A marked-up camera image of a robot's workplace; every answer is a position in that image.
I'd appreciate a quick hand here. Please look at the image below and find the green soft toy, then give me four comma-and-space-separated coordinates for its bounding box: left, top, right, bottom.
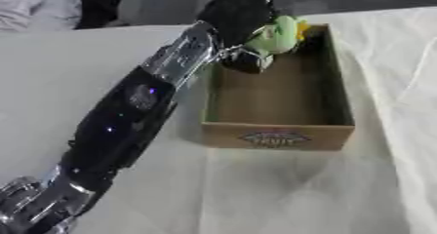
242, 15, 313, 56

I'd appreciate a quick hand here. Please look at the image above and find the person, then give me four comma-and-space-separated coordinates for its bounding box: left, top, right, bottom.
0, 0, 129, 31

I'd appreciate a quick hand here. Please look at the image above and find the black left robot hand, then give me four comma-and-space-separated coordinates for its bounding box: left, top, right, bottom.
194, 0, 280, 75

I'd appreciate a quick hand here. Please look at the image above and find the tan cardboard box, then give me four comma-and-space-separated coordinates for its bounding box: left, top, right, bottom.
199, 22, 357, 152

